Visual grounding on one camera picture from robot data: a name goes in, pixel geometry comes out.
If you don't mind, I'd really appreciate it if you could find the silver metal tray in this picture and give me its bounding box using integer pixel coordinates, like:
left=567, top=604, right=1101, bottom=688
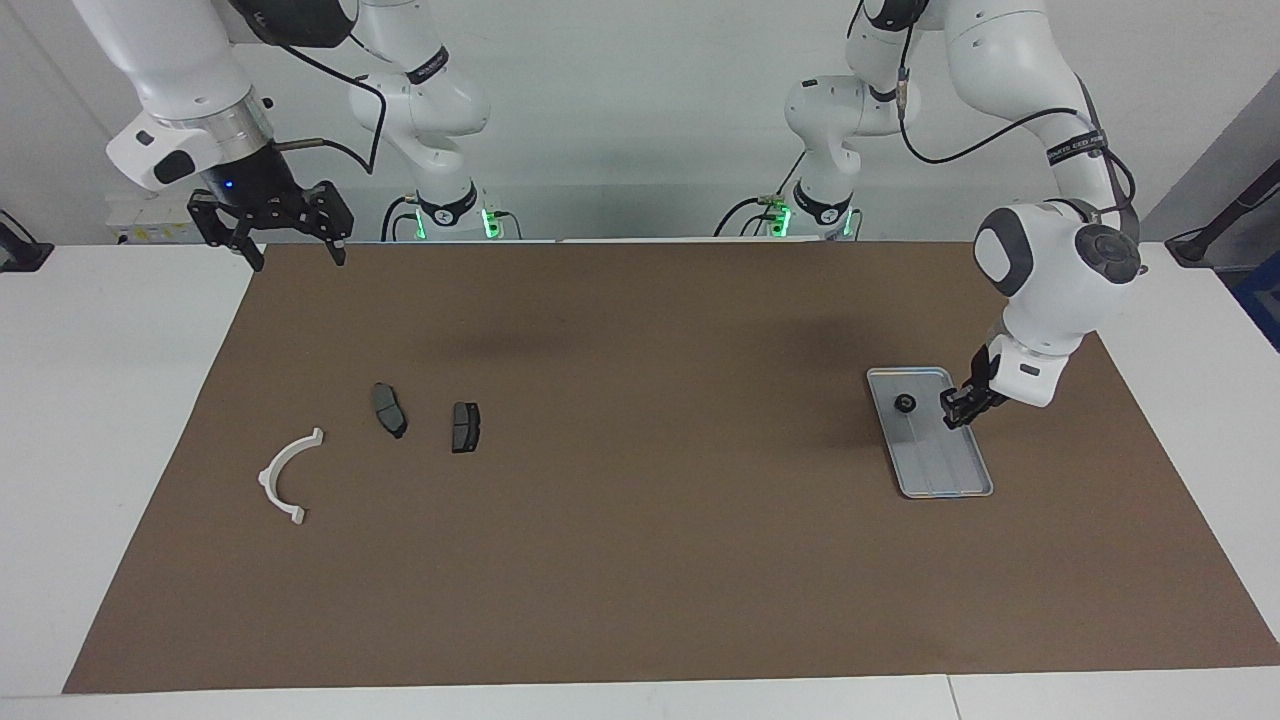
left=866, top=367, right=995, bottom=500

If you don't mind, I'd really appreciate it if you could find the white power strip box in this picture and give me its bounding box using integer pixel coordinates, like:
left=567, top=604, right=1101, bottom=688
left=105, top=190, right=216, bottom=244

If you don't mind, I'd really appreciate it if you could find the long dark grey brake pad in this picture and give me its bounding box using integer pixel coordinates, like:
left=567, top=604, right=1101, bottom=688
left=372, top=383, right=409, bottom=439

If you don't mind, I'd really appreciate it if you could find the black desk clamp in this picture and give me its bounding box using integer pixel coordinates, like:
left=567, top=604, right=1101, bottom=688
left=0, top=210, right=53, bottom=273

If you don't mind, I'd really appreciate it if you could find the blue box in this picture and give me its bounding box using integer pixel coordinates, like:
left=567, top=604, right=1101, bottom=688
left=1232, top=250, right=1280, bottom=351

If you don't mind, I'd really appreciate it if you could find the brown table mat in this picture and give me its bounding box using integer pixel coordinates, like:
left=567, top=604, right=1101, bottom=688
left=62, top=240, right=1280, bottom=694

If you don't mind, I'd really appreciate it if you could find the black right base cable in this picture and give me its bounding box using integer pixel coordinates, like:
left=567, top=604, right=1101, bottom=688
left=380, top=195, right=421, bottom=242

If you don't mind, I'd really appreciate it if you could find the black base cable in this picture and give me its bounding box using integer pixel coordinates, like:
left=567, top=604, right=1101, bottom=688
left=380, top=195, right=421, bottom=242
left=713, top=148, right=811, bottom=238

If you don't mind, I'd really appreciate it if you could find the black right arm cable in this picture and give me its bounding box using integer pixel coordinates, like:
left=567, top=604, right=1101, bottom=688
left=268, top=40, right=387, bottom=177

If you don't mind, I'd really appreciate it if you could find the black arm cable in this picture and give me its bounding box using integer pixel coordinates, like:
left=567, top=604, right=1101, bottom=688
left=268, top=40, right=387, bottom=177
left=893, top=55, right=1139, bottom=236

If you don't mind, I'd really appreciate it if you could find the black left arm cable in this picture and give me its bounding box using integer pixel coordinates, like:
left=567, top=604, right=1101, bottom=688
left=893, top=55, right=1139, bottom=236

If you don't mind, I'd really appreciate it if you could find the white half ring clamp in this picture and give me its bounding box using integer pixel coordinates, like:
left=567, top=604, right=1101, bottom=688
left=258, top=428, right=326, bottom=526

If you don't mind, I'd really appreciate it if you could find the black left base cable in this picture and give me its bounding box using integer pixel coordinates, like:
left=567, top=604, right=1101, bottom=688
left=713, top=148, right=811, bottom=238

